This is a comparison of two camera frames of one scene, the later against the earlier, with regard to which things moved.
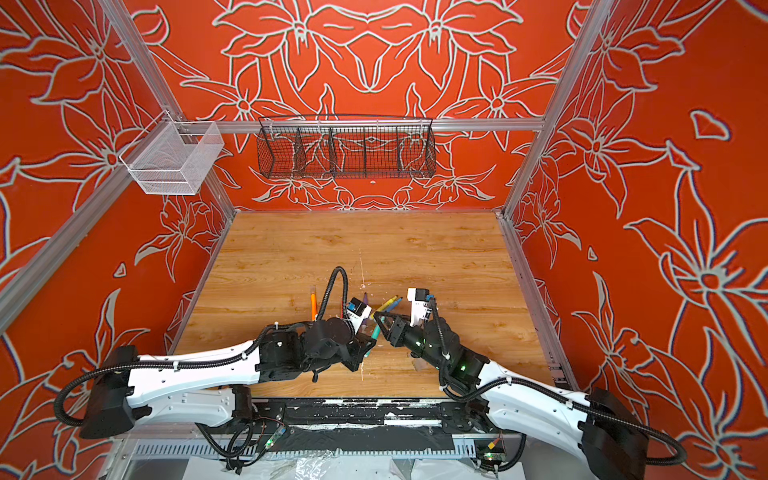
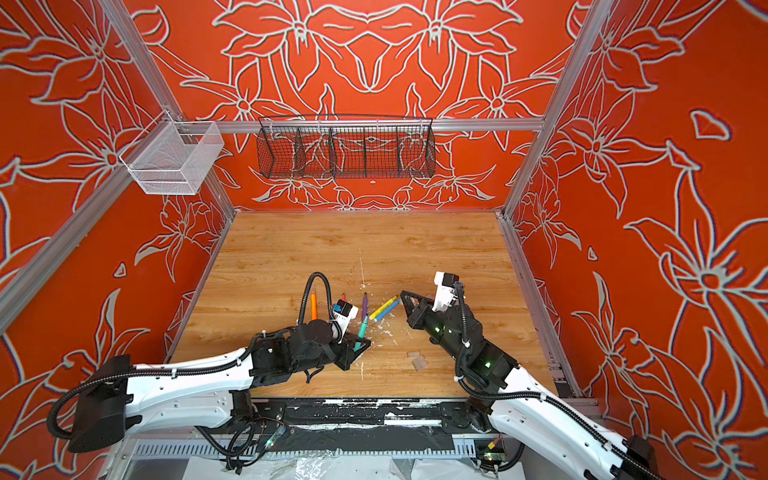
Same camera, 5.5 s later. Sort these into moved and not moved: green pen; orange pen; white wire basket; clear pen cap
Moved: green pen
Not moved: white wire basket; orange pen; clear pen cap
